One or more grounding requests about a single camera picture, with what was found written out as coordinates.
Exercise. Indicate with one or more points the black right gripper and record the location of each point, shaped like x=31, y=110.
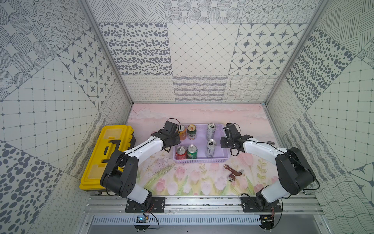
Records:
x=222, y=140

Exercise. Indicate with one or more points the white energy can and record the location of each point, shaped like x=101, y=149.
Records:
x=210, y=148
x=211, y=127

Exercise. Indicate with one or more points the yellow black toolbox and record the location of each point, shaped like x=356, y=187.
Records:
x=112, y=137

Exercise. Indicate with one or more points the red cola can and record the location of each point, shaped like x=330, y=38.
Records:
x=180, y=153

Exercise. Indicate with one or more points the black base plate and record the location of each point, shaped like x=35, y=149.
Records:
x=152, y=204
x=257, y=205

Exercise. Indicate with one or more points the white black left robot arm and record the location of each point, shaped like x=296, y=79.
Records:
x=120, y=174

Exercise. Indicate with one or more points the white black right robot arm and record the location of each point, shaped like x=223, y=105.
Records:
x=294, y=172

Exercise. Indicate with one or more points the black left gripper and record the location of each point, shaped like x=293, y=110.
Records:
x=174, y=136

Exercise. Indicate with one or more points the brown metal hand tool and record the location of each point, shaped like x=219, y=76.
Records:
x=233, y=173

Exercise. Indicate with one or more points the white energy can front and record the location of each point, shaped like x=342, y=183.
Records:
x=210, y=148

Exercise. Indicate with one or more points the aluminium rail frame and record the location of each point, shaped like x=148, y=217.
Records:
x=300, y=214

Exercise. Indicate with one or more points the green soda can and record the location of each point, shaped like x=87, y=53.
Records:
x=192, y=152

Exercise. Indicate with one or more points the lilac perforated plastic basket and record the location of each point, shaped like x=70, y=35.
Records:
x=220, y=155

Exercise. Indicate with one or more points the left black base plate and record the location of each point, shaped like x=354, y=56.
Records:
x=152, y=204

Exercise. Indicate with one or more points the green gold-top can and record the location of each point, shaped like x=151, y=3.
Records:
x=191, y=132

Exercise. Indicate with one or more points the orange soda can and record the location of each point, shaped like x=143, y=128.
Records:
x=182, y=133

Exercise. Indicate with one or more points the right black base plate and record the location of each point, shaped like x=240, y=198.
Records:
x=257, y=205

